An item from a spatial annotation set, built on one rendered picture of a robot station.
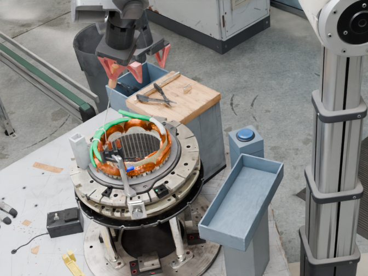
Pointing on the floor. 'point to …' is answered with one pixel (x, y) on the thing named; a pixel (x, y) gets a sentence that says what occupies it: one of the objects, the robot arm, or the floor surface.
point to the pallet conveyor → (44, 85)
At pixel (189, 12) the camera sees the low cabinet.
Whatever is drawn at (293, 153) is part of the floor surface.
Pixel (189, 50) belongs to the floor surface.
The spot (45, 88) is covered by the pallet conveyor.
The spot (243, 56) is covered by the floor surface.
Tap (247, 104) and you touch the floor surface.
